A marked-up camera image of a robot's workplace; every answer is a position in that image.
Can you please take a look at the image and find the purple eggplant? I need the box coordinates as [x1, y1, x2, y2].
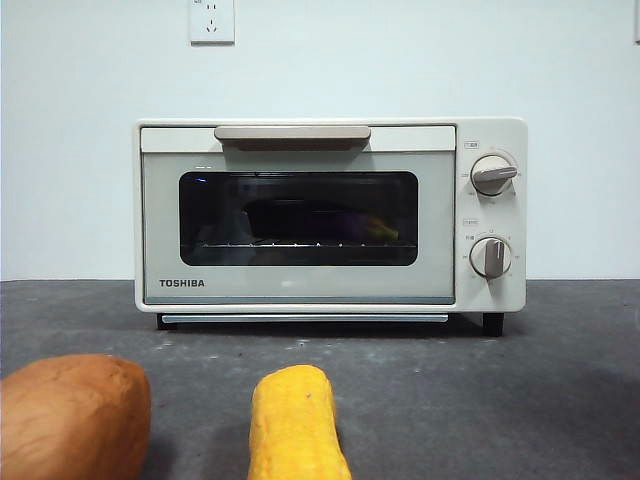
[240, 198, 401, 242]

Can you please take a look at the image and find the beige oven door handle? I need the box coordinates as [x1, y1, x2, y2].
[213, 125, 372, 152]

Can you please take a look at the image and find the glass oven door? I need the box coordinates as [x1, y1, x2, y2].
[140, 124, 457, 306]

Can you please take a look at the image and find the white Toshiba toaster oven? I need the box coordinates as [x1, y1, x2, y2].
[133, 117, 529, 332]

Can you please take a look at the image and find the silver crumb tray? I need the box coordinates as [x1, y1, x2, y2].
[159, 313, 450, 324]

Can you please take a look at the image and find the beige timer knob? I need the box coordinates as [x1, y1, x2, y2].
[470, 237, 513, 279]

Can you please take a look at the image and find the yellow corn cob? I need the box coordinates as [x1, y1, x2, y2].
[248, 364, 354, 480]

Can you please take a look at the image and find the beige temperature knob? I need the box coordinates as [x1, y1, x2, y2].
[471, 154, 519, 196]

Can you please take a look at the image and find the brown sweet potato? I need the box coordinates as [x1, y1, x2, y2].
[0, 353, 153, 480]

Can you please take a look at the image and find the metal wire oven rack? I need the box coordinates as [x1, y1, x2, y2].
[199, 241, 416, 250]

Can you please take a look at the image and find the white wall socket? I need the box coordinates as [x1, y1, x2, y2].
[188, 0, 235, 46]

